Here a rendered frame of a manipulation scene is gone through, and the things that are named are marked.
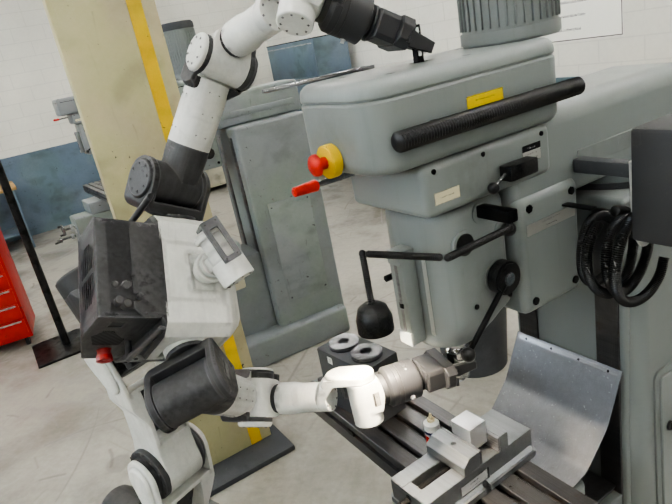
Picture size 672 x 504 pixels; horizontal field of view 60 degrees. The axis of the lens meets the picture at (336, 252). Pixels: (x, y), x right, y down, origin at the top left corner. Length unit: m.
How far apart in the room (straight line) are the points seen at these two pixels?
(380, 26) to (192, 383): 0.71
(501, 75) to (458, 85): 0.10
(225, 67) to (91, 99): 1.47
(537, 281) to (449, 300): 0.22
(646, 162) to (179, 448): 1.24
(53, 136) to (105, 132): 7.32
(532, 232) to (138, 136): 1.87
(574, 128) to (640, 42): 4.52
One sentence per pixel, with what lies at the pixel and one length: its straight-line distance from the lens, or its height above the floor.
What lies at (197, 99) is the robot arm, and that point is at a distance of 1.26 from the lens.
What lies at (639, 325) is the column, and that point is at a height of 1.21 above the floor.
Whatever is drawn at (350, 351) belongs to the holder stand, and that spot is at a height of 1.12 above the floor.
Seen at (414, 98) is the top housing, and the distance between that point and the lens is 0.99.
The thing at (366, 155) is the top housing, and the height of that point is 1.77.
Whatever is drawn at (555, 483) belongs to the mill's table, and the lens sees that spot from 1.52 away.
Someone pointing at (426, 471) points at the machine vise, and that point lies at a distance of 1.46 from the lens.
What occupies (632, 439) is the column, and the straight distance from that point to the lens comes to 1.72.
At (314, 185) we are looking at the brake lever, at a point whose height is 1.70.
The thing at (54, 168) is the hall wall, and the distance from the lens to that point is 9.99.
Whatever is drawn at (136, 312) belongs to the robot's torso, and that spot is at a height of 1.57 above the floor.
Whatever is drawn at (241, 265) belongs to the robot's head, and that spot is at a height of 1.60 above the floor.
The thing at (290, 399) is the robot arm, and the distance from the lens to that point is 1.35.
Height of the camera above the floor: 1.96
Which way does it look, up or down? 20 degrees down
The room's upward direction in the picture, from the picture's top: 11 degrees counter-clockwise
